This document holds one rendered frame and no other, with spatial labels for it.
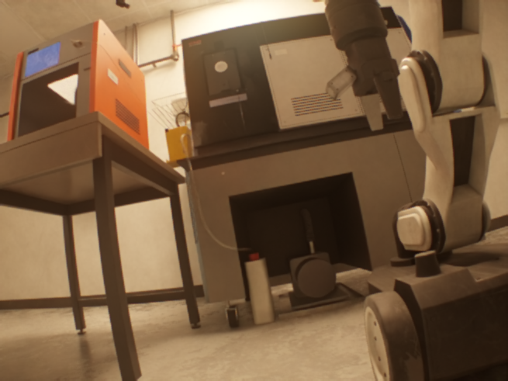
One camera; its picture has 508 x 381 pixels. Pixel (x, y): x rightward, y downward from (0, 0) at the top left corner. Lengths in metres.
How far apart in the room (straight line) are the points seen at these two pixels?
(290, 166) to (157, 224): 1.60
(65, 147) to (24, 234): 2.70
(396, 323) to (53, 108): 1.04
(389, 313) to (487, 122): 0.44
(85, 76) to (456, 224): 1.09
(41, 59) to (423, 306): 1.26
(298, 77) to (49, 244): 2.68
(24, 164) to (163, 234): 1.84
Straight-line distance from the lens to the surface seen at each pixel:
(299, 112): 1.43
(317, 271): 1.37
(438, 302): 0.52
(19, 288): 3.58
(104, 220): 0.82
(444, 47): 0.65
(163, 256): 2.61
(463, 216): 0.78
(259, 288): 1.30
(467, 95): 0.70
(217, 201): 1.26
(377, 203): 1.31
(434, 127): 0.66
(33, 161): 0.91
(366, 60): 0.46
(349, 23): 0.49
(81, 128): 0.83
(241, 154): 1.31
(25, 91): 1.19
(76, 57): 1.11
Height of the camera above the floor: 0.32
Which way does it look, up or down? 12 degrees up
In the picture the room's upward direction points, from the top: 10 degrees counter-clockwise
